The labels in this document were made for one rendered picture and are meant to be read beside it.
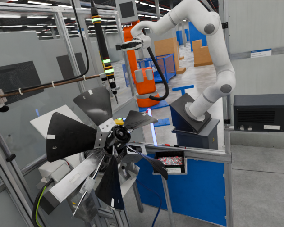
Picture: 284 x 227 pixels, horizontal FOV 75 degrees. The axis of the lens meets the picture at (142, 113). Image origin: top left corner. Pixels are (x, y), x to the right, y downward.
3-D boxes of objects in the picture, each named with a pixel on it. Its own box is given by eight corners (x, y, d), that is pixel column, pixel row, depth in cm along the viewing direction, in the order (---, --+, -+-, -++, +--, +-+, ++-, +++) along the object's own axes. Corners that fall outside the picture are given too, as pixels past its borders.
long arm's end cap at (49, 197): (43, 198, 87) (48, 190, 80) (53, 210, 86) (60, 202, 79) (37, 203, 84) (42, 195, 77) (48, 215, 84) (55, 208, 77)
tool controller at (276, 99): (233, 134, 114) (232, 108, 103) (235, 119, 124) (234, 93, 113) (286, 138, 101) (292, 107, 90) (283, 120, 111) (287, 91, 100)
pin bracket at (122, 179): (112, 179, 112) (119, 173, 107) (117, 174, 116) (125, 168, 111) (118, 187, 111) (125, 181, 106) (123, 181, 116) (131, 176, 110)
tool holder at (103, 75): (103, 93, 98) (98, 74, 95) (104, 90, 105) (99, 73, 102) (120, 89, 99) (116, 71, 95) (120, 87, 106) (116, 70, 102)
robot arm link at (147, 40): (138, 33, 121) (145, 45, 122) (147, 31, 132) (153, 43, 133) (130, 40, 126) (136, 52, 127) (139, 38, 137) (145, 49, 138)
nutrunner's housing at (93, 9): (111, 95, 101) (86, 0, 85) (112, 93, 105) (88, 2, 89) (118, 93, 101) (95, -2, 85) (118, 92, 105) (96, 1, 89)
